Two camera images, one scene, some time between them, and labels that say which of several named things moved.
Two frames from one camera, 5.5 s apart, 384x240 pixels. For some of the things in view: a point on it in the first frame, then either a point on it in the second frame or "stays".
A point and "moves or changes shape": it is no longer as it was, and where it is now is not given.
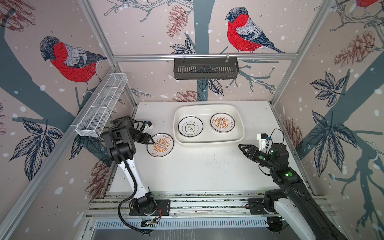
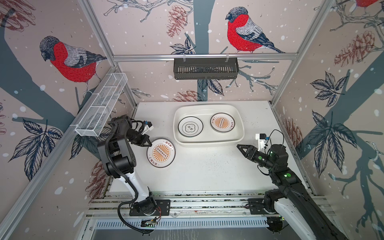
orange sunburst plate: (163, 145) moves or changes shape
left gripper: (144, 140) stays
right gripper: (253, 150) stays
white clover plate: (190, 126) stays
